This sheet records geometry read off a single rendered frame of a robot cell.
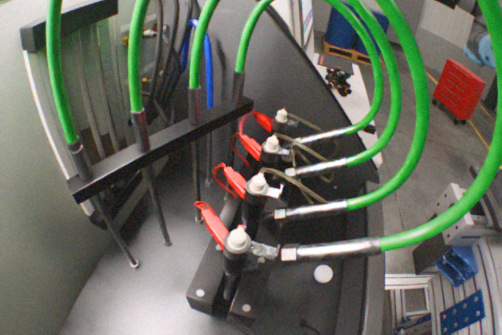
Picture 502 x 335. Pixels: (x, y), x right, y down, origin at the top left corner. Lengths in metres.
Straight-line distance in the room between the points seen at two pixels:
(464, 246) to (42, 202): 0.90
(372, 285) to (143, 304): 0.41
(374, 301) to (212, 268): 0.27
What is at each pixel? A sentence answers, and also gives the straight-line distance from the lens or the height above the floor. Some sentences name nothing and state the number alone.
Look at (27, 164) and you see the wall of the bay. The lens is 0.37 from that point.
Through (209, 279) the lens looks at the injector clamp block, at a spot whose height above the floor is 0.98.
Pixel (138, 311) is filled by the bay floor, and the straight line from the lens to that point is 0.52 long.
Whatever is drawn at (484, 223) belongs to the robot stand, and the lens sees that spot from 0.74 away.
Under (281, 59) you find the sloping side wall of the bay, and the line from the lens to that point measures 0.47.
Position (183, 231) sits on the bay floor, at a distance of 0.58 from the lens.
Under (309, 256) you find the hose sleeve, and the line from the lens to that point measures 0.25.
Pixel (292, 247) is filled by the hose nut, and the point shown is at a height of 1.11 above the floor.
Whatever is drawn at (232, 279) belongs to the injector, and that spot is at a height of 1.00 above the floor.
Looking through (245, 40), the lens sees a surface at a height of 1.21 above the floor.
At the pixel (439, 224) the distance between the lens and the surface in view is 0.23.
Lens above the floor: 1.32
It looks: 40 degrees down
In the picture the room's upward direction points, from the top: 9 degrees clockwise
